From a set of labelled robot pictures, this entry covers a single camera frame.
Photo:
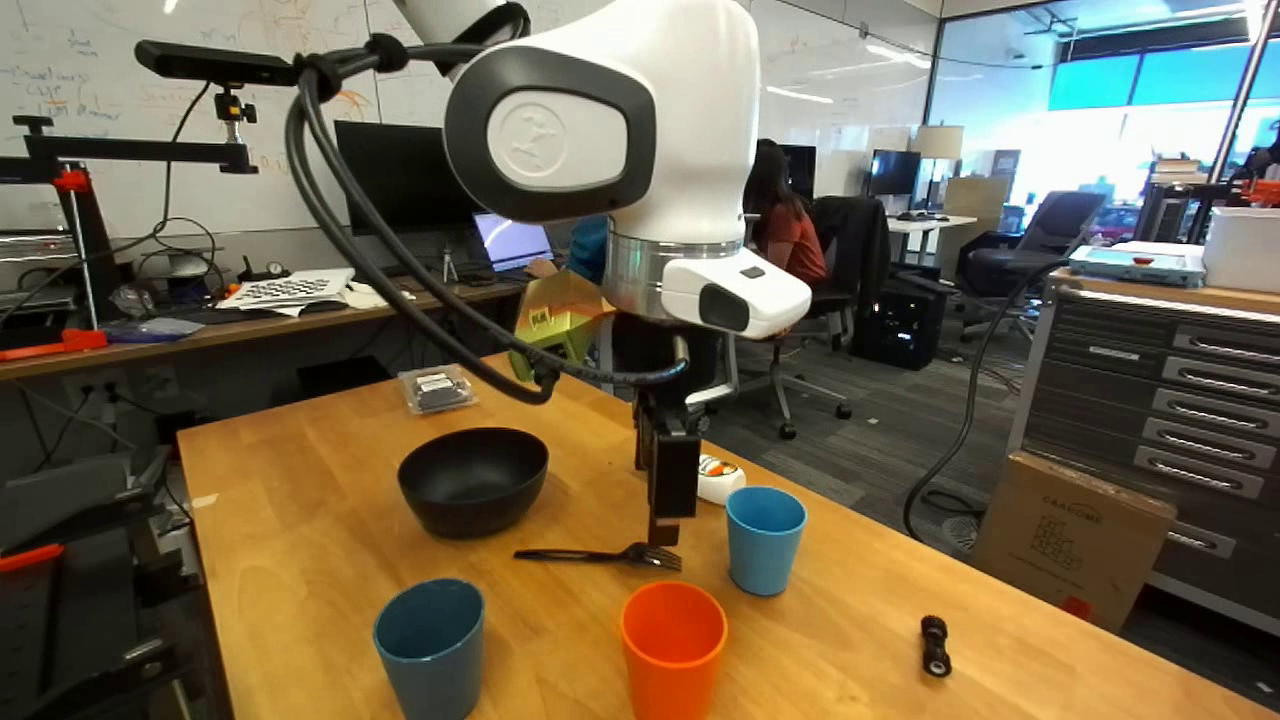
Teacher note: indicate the brown cardboard box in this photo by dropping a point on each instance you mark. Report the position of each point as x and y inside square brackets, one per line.
[1067, 535]

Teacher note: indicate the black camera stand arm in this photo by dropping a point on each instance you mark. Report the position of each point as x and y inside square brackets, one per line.
[132, 150]

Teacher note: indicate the black camera bar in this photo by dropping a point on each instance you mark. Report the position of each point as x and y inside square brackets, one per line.
[212, 61]

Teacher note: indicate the computer tower with lights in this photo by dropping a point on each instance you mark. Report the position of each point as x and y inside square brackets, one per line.
[902, 326]

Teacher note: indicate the black office chair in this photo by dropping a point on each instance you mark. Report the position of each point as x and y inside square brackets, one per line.
[855, 247]

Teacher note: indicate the grey drawer cabinet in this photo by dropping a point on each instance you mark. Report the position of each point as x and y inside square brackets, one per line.
[1173, 401]

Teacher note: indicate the white storage box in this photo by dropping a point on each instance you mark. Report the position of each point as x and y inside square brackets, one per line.
[1247, 250]

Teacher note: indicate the large black monitor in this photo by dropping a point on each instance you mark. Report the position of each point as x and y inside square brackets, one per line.
[401, 183]

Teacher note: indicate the dark padded armchair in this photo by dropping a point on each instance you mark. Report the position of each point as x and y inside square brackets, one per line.
[1012, 260]

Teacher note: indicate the red clamp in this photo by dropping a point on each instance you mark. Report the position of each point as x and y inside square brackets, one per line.
[55, 346]

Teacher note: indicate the small box on table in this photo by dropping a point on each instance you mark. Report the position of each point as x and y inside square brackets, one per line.
[438, 388]

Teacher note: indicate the dark blue plastic cup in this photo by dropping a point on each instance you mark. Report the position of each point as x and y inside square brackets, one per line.
[430, 667]

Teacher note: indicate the long wooden desk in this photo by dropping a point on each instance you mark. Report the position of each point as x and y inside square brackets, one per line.
[202, 333]

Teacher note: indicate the black bowl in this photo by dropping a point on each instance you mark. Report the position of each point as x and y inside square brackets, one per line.
[474, 487]

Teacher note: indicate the open laptop bright screen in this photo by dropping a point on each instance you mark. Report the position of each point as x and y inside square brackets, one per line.
[513, 240]

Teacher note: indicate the orange plastic cup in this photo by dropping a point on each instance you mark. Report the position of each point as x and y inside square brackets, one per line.
[674, 667]

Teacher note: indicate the stack of papers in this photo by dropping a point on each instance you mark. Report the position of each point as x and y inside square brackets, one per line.
[302, 288]

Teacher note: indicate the table lamp beige shade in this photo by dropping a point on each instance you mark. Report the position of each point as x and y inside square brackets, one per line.
[941, 141]

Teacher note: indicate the small distant monitor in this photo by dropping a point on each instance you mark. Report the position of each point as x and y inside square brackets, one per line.
[895, 171]

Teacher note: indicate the small black clip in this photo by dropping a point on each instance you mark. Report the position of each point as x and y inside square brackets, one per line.
[936, 647]

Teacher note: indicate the person in red shirt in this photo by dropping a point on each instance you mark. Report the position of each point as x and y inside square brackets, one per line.
[800, 240]

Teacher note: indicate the light blue plastic cup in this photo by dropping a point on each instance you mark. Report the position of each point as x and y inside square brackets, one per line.
[766, 547]

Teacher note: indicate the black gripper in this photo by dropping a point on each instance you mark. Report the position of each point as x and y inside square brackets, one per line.
[653, 352]

